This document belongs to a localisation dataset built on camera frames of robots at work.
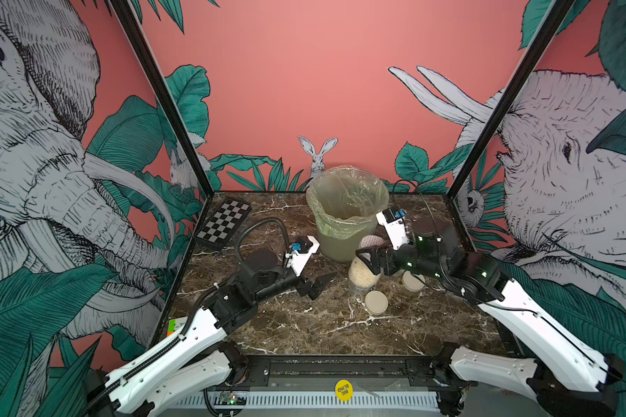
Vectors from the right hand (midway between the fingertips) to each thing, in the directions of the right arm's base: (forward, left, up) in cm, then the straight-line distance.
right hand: (365, 244), depth 63 cm
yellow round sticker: (-27, +5, -33) cm, 43 cm away
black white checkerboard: (+30, +53, -30) cm, 68 cm away
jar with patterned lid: (-6, +1, -8) cm, 9 cm away
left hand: (-2, +10, -4) cm, 11 cm away
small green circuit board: (-29, +36, -32) cm, 57 cm away
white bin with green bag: (+34, +2, -21) cm, 40 cm away
